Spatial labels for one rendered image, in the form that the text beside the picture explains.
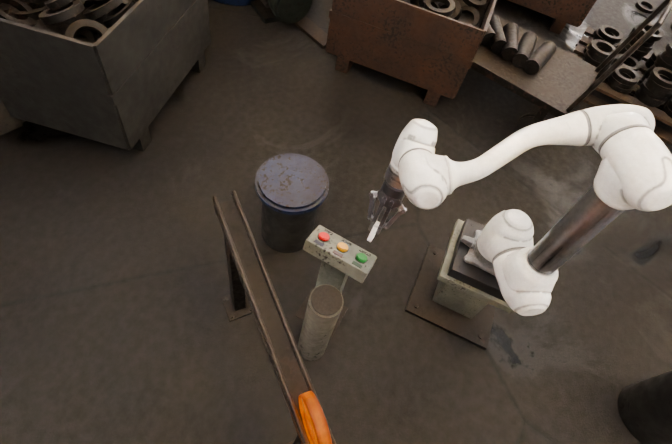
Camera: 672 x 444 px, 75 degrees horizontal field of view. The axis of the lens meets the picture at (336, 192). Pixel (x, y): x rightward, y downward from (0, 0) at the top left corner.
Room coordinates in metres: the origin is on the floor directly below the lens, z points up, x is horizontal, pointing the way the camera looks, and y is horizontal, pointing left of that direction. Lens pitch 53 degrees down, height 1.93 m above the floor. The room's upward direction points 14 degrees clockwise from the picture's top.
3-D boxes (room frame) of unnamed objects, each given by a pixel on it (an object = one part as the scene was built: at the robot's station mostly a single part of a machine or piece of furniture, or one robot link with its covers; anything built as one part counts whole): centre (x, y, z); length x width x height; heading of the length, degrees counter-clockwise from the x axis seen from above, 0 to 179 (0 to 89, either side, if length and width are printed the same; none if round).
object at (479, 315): (1.04, -0.69, 0.16); 0.40 x 0.40 x 0.31; 77
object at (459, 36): (2.78, -0.22, 0.33); 0.93 x 0.73 x 0.66; 79
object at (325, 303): (0.62, -0.06, 0.26); 0.12 x 0.12 x 0.52
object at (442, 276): (1.04, -0.69, 0.33); 0.32 x 0.32 x 0.04; 77
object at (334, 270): (0.78, -0.07, 0.31); 0.24 x 0.16 x 0.62; 72
